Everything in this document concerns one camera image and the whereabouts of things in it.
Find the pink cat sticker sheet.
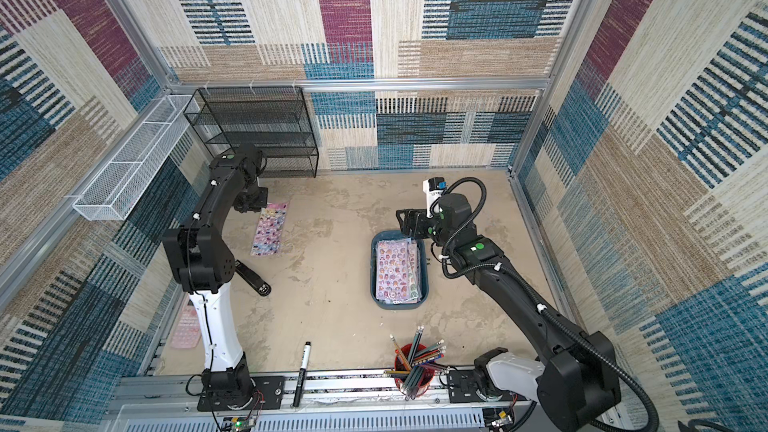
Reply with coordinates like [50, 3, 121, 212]
[250, 203, 289, 257]

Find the teal plastic storage box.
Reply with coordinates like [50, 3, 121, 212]
[370, 230, 429, 310]

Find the purple sticker sheet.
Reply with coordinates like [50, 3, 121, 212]
[374, 239, 420, 304]

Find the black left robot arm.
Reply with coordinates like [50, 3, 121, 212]
[162, 144, 271, 412]

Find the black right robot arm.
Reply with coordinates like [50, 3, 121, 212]
[395, 193, 621, 431]

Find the pink calculator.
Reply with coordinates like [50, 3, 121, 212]
[170, 304, 201, 350]

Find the red pencil cup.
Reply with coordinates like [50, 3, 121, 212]
[386, 343, 441, 399]

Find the black marker pen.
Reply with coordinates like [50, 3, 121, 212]
[292, 341, 311, 408]

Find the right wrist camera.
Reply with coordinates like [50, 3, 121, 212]
[423, 177, 447, 218]

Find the black wire shelf rack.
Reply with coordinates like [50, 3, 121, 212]
[183, 86, 319, 177]

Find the white wire mesh basket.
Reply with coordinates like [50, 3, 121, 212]
[73, 95, 191, 221]

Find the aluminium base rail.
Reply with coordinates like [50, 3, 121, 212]
[99, 369, 541, 431]

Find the black corrugated cable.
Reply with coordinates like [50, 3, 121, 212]
[428, 176, 661, 432]

